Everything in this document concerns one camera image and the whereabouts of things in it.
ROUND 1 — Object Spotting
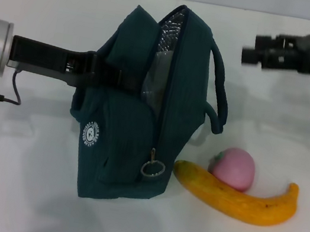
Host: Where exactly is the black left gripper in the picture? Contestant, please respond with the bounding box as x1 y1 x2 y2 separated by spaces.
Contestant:
5 33 148 99

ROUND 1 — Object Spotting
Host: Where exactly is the yellow banana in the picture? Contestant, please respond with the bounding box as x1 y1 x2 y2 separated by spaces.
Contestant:
167 158 303 232

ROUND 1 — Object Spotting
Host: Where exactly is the pink toy peach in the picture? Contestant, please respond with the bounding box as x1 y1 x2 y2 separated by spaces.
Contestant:
205 143 259 194

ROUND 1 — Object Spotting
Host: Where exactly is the dark teal insulated lunch bag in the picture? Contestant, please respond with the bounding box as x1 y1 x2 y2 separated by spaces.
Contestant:
54 0 246 222

